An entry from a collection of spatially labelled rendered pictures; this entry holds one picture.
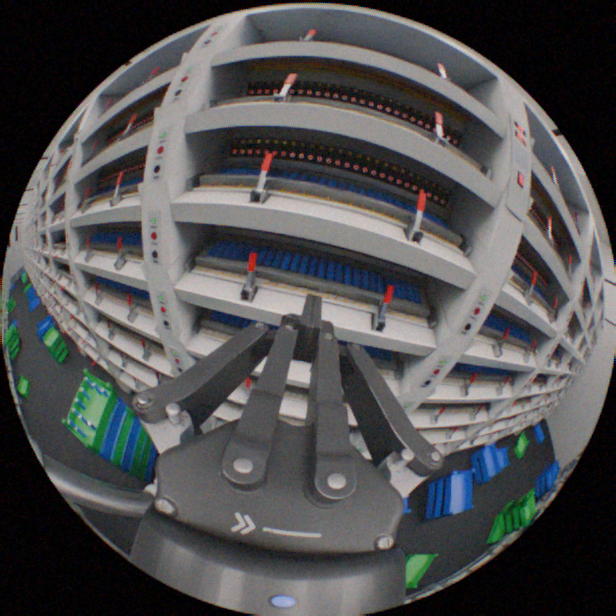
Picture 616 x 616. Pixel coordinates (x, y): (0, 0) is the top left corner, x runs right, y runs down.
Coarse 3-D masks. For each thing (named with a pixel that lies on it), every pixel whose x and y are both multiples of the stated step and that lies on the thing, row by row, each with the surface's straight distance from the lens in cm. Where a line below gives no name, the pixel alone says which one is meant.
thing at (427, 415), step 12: (420, 408) 87; (432, 408) 91; (444, 408) 86; (456, 408) 102; (468, 408) 109; (480, 408) 106; (492, 408) 121; (420, 420) 87; (432, 420) 90; (444, 420) 96; (456, 420) 101; (468, 420) 108; (480, 420) 116
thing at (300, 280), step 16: (208, 256) 51; (224, 272) 47; (240, 272) 47; (272, 272) 44; (288, 272) 45; (288, 288) 44; (320, 288) 44; (336, 288) 44; (352, 288) 45; (400, 304) 48; (416, 304) 51
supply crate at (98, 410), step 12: (84, 372) 102; (84, 384) 104; (96, 384) 104; (108, 384) 89; (84, 396) 105; (96, 396) 101; (108, 396) 89; (72, 408) 102; (96, 408) 98; (108, 408) 90; (72, 420) 103; (96, 420) 95; (108, 420) 91; (72, 432) 97; (84, 432) 98; (96, 432) 87; (84, 444) 86; (96, 444) 89
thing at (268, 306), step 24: (288, 240) 52; (192, 264) 51; (384, 264) 54; (192, 288) 48; (216, 288) 46; (240, 288) 45; (432, 288) 58; (240, 312) 45; (264, 312) 42; (288, 312) 41; (336, 312) 43; (360, 312) 45; (432, 312) 52; (336, 336) 44; (360, 336) 43; (384, 336) 44; (408, 336) 47; (432, 336) 52
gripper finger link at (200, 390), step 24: (240, 336) 12; (264, 336) 13; (216, 360) 10; (240, 360) 11; (168, 384) 9; (192, 384) 9; (216, 384) 10; (240, 384) 13; (144, 408) 9; (192, 408) 9; (216, 408) 11
